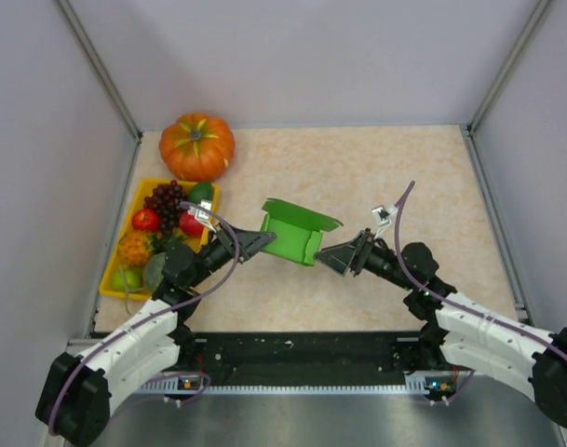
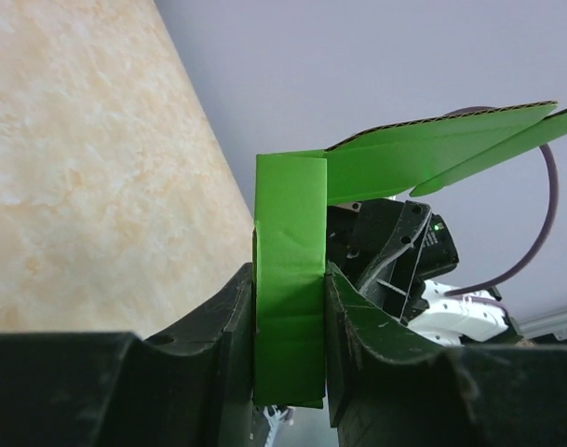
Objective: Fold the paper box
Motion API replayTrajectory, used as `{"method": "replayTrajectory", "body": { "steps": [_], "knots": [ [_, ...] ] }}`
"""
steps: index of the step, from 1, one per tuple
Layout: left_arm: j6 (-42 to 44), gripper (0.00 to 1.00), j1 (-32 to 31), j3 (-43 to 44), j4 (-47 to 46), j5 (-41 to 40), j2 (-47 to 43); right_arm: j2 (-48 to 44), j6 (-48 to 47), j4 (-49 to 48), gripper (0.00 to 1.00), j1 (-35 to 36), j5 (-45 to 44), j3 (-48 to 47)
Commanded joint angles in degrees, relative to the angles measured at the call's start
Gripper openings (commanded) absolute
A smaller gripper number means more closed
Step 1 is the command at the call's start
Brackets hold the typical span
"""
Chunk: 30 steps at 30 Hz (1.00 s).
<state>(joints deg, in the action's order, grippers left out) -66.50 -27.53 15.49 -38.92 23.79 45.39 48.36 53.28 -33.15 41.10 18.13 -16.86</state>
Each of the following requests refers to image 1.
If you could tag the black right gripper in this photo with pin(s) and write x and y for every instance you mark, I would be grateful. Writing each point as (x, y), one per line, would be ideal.
(339, 257)

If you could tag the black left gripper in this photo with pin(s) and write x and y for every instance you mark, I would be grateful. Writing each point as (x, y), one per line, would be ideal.
(252, 241)

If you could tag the green paper box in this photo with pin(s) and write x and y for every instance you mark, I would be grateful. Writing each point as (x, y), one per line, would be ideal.
(299, 230)

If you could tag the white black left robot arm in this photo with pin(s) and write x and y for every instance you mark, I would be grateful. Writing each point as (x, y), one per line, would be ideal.
(83, 391)

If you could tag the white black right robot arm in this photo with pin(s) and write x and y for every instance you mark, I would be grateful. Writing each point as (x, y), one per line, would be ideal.
(460, 331)

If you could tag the yellow plastic tray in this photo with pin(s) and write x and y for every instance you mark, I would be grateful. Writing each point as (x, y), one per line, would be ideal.
(195, 243)

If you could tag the red tomato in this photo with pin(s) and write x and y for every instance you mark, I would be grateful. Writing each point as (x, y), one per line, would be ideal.
(190, 225)

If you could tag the green lime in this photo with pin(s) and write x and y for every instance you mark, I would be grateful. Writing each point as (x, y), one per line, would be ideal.
(200, 192)

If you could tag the dark purple grape bunch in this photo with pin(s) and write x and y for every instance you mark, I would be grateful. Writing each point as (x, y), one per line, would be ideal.
(166, 201)

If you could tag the grey green melon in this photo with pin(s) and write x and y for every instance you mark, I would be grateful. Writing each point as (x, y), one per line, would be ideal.
(152, 272)

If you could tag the red apple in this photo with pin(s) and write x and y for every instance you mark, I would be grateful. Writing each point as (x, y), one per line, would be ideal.
(145, 220)

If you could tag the orange pumpkin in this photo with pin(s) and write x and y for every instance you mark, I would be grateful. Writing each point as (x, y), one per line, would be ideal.
(197, 147)

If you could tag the orange pineapple with leaves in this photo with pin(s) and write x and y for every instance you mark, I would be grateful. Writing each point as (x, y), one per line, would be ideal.
(135, 248)

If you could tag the green apple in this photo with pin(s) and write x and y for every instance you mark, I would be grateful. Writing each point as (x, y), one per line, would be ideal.
(127, 278)

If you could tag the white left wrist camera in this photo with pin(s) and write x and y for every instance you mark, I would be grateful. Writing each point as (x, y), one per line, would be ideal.
(202, 213)

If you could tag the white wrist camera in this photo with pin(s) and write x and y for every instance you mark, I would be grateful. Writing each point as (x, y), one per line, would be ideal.
(202, 213)
(383, 217)

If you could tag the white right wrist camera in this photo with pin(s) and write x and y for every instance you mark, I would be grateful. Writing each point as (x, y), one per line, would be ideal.
(383, 217)

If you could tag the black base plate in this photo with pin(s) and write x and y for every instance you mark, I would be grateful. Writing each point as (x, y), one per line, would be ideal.
(305, 358)

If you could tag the grey slotted cable duct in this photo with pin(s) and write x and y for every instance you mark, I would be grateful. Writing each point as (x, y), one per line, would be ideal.
(413, 385)

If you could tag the aluminium corner post left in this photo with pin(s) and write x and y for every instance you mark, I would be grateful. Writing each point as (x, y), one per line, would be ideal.
(98, 67)

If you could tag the aluminium corner post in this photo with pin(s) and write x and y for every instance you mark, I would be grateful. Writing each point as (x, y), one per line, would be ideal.
(532, 25)
(98, 67)

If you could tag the aluminium corner post right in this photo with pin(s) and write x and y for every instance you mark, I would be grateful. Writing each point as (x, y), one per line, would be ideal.
(532, 25)

